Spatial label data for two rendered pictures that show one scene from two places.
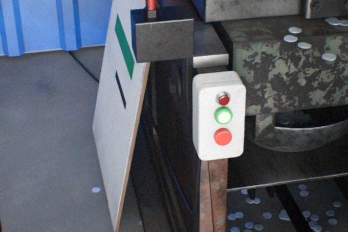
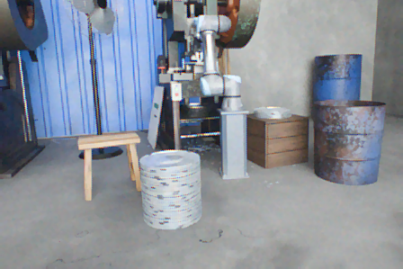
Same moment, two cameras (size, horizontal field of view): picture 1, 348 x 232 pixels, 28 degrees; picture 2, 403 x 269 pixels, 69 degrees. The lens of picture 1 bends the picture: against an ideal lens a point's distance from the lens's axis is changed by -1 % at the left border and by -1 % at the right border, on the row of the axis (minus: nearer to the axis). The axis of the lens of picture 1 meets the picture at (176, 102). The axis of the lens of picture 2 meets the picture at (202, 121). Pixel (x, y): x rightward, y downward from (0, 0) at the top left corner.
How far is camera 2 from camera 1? 1.45 m
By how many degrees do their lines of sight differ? 22
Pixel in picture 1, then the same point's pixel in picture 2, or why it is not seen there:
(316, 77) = (197, 89)
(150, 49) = (162, 79)
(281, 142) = (192, 112)
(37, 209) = not seen: hidden behind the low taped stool
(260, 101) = (185, 94)
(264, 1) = (185, 76)
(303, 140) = (197, 111)
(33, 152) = not seen: hidden behind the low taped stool
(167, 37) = (165, 77)
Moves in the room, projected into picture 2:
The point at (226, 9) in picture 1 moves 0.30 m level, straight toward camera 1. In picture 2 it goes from (177, 77) to (175, 77)
